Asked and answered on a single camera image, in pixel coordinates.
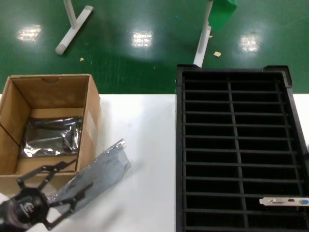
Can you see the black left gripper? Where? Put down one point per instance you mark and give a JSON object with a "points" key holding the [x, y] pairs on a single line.
{"points": [[29, 207]]}

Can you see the silver antistatic bag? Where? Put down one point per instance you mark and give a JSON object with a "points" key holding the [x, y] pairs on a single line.
{"points": [[101, 169], [48, 133]]}

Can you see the dark graphics card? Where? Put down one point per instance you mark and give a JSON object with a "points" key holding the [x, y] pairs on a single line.
{"points": [[285, 201]]}

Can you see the brown cardboard box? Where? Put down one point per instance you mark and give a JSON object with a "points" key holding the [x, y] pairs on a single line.
{"points": [[48, 94]]}

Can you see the black slotted plastic container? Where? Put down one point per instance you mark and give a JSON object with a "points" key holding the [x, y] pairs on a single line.
{"points": [[231, 108]]}

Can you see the white metal table leg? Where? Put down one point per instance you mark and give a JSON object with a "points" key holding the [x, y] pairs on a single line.
{"points": [[202, 43], [72, 31]]}

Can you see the yellow paper scrap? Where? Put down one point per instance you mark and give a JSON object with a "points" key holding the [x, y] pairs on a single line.
{"points": [[217, 54]]}

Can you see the green tablecloth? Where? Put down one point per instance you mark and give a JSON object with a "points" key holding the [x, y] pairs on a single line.
{"points": [[222, 14]]}

